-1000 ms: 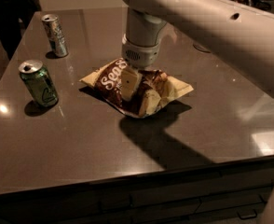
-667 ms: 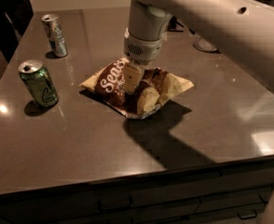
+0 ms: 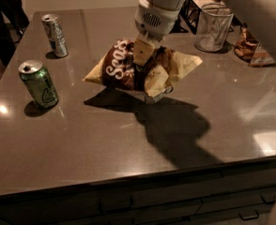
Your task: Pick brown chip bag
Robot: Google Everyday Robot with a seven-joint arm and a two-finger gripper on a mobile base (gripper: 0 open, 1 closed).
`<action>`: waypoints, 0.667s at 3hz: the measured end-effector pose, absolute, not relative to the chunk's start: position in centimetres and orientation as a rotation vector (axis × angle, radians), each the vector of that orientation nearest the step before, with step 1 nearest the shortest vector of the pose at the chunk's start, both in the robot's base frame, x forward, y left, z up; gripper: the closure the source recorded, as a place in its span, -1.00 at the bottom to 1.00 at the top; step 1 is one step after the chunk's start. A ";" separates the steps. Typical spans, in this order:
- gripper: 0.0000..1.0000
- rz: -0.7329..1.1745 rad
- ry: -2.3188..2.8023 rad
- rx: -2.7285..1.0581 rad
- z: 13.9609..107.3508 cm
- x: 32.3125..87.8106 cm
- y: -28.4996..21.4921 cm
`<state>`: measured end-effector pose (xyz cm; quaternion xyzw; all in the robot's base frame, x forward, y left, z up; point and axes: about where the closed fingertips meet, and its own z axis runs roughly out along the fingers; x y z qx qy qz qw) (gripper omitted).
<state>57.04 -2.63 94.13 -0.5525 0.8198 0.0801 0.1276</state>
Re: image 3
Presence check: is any silver slim can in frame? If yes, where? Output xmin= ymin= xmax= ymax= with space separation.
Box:
xmin=41 ymin=14 xmax=69 ymax=58

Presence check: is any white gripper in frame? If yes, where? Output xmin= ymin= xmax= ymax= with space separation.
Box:
xmin=133 ymin=0 xmax=179 ymax=97

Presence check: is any black drawer handle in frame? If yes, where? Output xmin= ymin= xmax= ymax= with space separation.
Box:
xmin=238 ymin=210 xmax=259 ymax=221

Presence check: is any brown cream chip bag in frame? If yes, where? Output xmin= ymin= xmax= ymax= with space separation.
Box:
xmin=84 ymin=39 xmax=202 ymax=99

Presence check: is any brown snack bag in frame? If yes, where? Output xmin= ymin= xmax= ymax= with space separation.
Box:
xmin=234 ymin=24 xmax=276 ymax=68

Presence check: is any green soda can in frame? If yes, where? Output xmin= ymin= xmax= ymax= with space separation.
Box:
xmin=19 ymin=60 xmax=59 ymax=109

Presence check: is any black wire basket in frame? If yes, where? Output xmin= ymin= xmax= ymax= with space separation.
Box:
xmin=180 ymin=0 xmax=220 ymax=34

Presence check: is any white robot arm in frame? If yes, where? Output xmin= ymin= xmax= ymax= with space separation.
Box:
xmin=134 ymin=0 xmax=202 ymax=98

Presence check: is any person in dark clothes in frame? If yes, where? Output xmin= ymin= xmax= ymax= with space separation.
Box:
xmin=0 ymin=0 xmax=29 ymax=67

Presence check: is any wire mesh cup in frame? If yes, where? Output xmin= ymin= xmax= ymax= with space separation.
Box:
xmin=194 ymin=3 xmax=234 ymax=53

